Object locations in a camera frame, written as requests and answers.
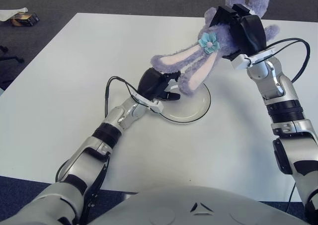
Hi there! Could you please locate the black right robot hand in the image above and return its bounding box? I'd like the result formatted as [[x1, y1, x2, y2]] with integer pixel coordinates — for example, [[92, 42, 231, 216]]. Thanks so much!
[[208, 3, 267, 62]]

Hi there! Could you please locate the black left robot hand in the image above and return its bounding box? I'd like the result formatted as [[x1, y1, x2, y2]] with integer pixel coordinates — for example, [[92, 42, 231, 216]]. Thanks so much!
[[137, 68, 181, 103]]

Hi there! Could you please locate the purple plush bunny doll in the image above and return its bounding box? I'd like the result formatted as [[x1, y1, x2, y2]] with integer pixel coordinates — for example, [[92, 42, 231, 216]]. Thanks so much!
[[151, 0, 281, 96]]

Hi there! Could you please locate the white plate with black rim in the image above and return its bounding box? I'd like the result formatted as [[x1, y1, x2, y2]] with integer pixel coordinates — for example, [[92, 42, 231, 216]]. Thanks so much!
[[159, 82, 212, 125]]

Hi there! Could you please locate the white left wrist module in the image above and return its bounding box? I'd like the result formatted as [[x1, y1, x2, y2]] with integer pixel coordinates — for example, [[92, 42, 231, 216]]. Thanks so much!
[[146, 99, 164, 114]]

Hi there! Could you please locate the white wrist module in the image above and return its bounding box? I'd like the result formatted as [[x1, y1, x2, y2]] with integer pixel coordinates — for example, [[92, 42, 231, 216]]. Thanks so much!
[[146, 99, 164, 114], [232, 54, 251, 71]]

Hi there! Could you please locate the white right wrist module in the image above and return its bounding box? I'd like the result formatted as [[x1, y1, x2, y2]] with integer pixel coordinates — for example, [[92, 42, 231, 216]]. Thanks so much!
[[232, 54, 251, 71]]

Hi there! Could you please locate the grey robot torso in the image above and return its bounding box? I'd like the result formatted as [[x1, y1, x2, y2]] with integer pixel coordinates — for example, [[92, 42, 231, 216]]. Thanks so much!
[[86, 185, 309, 225]]

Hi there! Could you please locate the brown black box on floor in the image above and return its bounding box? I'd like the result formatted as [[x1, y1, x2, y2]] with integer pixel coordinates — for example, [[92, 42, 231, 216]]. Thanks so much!
[[11, 12, 40, 27]]

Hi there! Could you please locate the black office chair base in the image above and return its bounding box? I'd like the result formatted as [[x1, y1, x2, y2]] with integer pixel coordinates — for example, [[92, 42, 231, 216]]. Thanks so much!
[[0, 45, 25, 64]]

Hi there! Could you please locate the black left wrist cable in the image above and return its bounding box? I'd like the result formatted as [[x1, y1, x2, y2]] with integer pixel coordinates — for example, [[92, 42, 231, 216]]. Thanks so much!
[[104, 75, 140, 116]]

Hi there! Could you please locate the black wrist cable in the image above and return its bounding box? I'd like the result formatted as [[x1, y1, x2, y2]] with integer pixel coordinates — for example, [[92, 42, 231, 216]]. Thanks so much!
[[104, 75, 140, 116], [263, 37, 312, 84]]

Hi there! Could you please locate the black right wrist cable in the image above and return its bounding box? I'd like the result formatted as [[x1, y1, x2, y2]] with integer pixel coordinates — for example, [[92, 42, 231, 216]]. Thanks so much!
[[263, 37, 312, 84]]

